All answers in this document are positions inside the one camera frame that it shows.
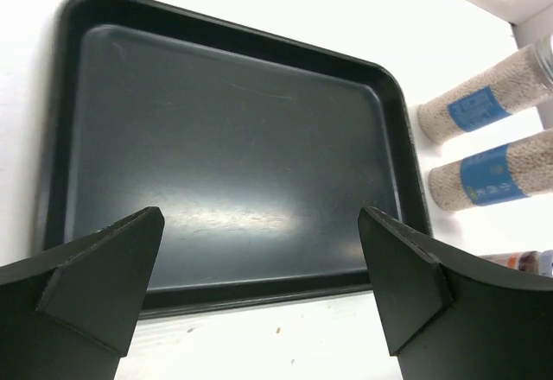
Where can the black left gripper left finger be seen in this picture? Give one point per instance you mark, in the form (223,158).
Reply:
(71,311)

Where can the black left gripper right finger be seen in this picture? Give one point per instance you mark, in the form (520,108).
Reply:
(447,314)

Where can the silver-lid blue-label grain bottle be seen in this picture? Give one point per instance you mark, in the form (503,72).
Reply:
(520,81)

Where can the white-lid dark spice jar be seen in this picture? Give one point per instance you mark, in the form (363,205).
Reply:
(533,262)

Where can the dark green plastic tray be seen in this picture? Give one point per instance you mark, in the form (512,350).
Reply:
(260,151)

